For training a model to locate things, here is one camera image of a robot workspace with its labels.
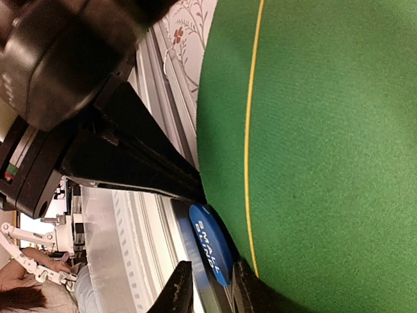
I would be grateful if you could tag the round green poker mat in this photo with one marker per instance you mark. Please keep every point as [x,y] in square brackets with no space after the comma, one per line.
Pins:
[306,135]

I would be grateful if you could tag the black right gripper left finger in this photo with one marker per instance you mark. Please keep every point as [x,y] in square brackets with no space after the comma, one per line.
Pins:
[177,295]

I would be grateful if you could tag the floral white tablecloth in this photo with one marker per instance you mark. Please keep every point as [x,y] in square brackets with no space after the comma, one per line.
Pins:
[187,26]

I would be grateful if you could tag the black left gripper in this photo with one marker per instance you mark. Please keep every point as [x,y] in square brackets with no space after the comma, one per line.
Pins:
[56,57]

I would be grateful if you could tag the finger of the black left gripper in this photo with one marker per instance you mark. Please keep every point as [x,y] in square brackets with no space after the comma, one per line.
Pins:
[91,159]
[146,143]

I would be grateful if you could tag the person in background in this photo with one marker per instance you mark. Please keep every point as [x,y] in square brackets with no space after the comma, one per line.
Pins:
[20,292]

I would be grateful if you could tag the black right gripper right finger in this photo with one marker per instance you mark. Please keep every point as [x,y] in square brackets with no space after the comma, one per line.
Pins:
[250,294]

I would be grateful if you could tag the blue small blind button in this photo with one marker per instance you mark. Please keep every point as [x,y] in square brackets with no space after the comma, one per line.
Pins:
[216,247]

